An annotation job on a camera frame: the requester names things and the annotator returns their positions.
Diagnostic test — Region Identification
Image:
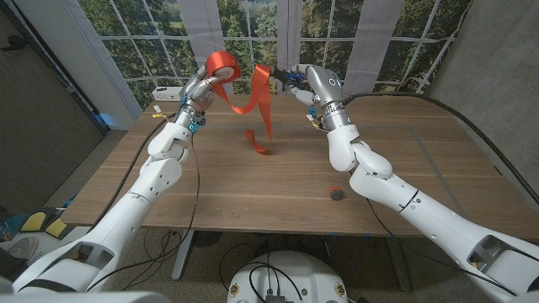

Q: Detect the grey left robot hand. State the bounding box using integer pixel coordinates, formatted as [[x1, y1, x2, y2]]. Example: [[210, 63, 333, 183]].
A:
[[179, 66, 232, 113]]

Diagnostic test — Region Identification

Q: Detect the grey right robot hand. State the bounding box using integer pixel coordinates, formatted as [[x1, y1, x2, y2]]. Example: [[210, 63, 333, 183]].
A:
[[288, 63, 346, 109]]

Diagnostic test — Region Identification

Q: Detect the orange ribbon roll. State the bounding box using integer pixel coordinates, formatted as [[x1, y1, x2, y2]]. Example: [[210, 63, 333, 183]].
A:
[[205, 50, 273, 155]]

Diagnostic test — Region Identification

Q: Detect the blue grey handled screwdriver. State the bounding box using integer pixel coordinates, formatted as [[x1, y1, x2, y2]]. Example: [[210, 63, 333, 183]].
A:
[[252, 61, 304, 85]]

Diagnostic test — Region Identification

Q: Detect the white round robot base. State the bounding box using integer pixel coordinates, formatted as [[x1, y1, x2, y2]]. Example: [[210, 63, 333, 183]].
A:
[[226, 250, 350, 303]]

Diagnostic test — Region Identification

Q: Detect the white power strip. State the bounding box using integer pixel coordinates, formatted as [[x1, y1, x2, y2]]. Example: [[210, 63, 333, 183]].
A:
[[151, 86, 186, 102]]

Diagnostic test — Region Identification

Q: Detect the printed window backdrop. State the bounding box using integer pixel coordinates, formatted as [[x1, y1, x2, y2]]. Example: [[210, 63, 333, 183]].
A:
[[75, 0, 472, 109]]

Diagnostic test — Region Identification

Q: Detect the blue floor object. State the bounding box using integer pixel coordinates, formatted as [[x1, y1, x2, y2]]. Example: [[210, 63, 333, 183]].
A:
[[98, 112, 119, 128]]

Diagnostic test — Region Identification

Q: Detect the black ribbed round object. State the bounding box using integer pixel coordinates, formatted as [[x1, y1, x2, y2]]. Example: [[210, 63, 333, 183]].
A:
[[192, 230, 223, 248]]

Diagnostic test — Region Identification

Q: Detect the white table leg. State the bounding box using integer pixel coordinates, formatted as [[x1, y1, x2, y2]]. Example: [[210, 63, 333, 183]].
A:
[[171, 230, 195, 281]]

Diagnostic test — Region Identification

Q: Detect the grey table leg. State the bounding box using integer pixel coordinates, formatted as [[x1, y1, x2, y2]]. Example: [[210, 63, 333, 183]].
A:
[[385, 235, 412, 292]]

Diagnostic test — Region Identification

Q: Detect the yellow black foam pad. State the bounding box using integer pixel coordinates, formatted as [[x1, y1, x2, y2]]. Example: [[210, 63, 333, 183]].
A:
[[20, 208, 77, 239]]

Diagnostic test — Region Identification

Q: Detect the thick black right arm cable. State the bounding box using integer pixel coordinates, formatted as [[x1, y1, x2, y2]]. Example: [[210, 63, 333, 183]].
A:
[[343, 91, 539, 205]]

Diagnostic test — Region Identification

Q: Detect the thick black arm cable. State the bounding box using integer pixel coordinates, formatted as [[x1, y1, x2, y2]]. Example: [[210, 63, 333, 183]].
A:
[[90, 113, 178, 232], [343, 91, 539, 205]]

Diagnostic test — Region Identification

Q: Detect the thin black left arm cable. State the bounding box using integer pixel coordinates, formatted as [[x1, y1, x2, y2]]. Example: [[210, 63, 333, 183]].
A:
[[83, 133, 201, 291]]

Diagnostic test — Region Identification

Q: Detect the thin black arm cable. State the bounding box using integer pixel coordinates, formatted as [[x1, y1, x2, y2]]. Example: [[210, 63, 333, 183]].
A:
[[364, 197, 517, 295], [83, 133, 201, 291]]

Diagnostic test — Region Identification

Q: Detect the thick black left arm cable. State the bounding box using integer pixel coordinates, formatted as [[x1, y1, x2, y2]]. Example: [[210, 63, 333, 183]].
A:
[[90, 113, 178, 232]]

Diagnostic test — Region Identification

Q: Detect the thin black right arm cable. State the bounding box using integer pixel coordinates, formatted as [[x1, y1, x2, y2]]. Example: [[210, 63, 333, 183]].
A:
[[364, 197, 517, 295]]

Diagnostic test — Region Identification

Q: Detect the black floor cable loop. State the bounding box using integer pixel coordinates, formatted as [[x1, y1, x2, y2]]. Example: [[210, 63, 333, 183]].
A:
[[121, 229, 183, 291]]

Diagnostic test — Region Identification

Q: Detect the black base cable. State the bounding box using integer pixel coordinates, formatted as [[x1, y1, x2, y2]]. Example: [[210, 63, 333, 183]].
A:
[[218, 242, 305, 303]]

